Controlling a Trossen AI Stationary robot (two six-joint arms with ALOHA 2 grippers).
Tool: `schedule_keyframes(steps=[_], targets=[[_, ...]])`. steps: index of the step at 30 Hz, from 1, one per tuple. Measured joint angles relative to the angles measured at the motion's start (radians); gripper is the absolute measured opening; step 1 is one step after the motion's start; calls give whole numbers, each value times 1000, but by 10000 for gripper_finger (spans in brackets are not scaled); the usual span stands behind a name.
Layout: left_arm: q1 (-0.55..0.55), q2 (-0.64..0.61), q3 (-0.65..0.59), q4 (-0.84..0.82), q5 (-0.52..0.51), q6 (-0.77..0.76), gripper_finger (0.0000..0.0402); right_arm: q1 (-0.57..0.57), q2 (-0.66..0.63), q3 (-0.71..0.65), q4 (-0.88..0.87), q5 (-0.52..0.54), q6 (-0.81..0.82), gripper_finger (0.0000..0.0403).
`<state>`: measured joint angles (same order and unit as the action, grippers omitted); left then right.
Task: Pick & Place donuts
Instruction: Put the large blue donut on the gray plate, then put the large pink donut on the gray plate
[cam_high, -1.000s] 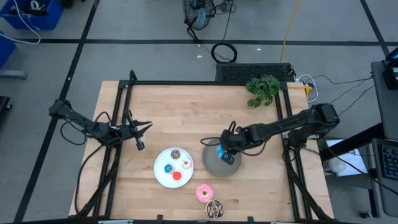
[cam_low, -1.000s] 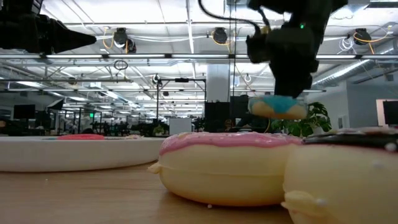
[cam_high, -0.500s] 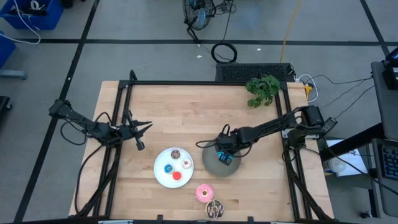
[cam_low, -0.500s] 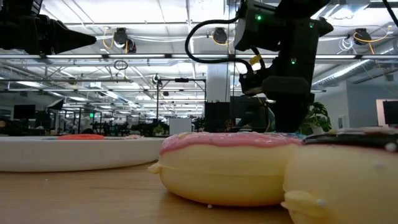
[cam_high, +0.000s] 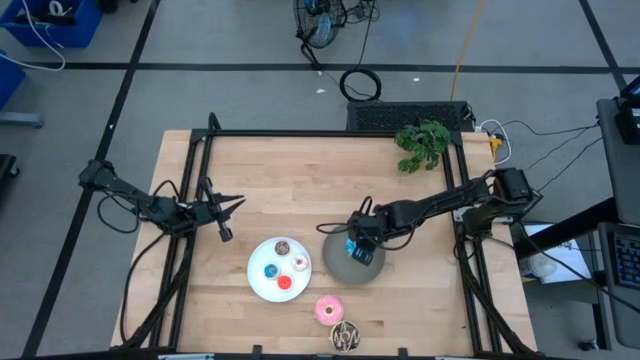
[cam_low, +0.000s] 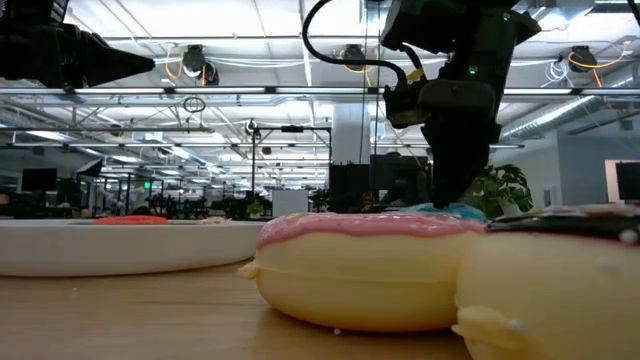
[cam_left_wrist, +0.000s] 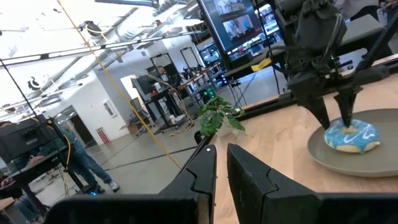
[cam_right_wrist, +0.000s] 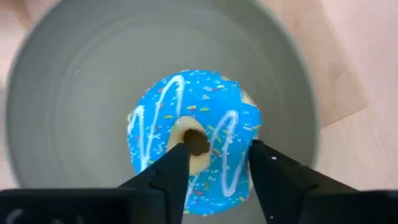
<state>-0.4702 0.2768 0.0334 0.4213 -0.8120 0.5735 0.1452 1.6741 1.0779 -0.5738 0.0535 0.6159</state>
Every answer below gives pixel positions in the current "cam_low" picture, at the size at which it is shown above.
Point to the orange frosted donut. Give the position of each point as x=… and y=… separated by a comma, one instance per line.
x=130, y=220

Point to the pink frosted donut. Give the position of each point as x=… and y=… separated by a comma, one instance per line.
x=360, y=275

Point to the white round plate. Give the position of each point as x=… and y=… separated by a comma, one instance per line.
x=125, y=247

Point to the long ceiling light strip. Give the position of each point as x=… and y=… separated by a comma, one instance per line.
x=225, y=90

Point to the person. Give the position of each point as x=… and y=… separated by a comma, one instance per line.
x=368, y=200

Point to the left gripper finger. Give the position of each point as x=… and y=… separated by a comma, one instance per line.
x=110, y=62

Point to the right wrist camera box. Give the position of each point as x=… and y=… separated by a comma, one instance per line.
x=402, y=107

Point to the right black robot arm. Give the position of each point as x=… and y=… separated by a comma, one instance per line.
x=465, y=35

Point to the green potted plant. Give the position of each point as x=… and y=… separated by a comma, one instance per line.
x=505, y=192

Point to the dark background monitor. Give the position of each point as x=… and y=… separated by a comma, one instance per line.
x=39, y=179

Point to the chocolate frosted donut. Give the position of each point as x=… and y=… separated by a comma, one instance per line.
x=550, y=290

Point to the blue frosted donut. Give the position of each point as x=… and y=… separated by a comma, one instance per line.
x=470, y=212

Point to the dark monitor white frame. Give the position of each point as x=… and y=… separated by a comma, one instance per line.
x=627, y=180

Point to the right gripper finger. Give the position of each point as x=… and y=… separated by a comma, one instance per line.
x=452, y=175

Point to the black background frame rig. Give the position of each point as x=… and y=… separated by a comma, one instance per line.
x=292, y=129

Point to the silver ventilation duct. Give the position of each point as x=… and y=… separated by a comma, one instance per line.
x=550, y=117

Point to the white board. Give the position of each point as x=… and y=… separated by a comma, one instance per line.
x=290, y=202

